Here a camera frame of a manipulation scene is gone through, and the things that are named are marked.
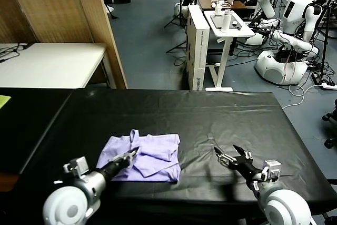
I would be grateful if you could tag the white rectangular table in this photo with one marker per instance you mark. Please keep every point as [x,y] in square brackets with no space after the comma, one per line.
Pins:
[52,64]

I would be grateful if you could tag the lavender printed t-shirt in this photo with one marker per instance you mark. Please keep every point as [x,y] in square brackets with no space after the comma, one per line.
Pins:
[158,156]

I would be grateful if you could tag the black table cover sheet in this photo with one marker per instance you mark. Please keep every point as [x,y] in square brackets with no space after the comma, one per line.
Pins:
[237,114]

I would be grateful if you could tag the thin black tripod stand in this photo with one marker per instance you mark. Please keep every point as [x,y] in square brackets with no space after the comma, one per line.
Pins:
[182,11]

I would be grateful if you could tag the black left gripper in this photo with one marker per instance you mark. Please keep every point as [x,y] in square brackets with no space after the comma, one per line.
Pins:
[116,168]

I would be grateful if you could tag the tall white cardboard box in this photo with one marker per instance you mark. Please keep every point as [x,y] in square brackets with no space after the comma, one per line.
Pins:
[197,51]

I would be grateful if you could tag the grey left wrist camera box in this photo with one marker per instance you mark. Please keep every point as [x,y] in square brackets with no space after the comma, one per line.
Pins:
[77,167]

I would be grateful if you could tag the small white round robot base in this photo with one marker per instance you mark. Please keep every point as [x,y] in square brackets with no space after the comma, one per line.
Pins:
[179,9]

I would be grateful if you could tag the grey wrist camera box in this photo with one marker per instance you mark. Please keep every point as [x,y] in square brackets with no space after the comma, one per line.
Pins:
[77,167]
[272,169]

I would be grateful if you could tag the black heavy tripod stand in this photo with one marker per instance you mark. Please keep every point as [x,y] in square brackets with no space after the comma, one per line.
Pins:
[324,51]

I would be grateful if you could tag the grey tablet computer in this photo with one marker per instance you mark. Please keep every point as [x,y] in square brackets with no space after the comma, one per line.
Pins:
[217,22]

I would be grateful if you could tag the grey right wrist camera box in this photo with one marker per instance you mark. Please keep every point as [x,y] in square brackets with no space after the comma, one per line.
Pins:
[272,169]

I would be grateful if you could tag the white rolling side table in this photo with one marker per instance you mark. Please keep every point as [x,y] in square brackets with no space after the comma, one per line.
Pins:
[237,33]

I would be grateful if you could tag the white humanoid robot raised arm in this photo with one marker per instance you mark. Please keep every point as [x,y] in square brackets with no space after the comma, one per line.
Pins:
[267,6]

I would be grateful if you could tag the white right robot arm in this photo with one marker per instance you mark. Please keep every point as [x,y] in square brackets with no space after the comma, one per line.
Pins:
[284,206]

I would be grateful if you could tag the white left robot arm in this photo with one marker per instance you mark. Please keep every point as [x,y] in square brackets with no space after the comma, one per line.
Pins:
[76,198]

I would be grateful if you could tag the white humanoid robot dark joints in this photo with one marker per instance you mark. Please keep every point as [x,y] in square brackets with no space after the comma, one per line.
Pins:
[295,17]

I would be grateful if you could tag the black office chair base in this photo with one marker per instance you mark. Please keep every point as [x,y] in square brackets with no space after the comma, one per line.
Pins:
[330,118]

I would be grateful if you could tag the white cylindrical bottle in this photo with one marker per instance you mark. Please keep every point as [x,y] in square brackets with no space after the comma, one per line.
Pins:
[227,22]

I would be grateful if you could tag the small black device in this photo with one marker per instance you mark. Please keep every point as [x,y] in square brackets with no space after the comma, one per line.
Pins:
[236,25]

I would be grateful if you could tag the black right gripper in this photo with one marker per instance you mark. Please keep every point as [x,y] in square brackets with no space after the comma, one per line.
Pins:
[246,168]

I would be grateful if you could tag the white power strip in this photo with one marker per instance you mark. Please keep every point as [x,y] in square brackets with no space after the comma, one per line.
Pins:
[329,86]

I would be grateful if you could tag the glossy black side table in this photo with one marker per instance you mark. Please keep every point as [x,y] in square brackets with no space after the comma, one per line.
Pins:
[26,130]

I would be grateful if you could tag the yellow-green paper sheet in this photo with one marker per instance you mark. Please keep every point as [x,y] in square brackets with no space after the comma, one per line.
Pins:
[4,101]

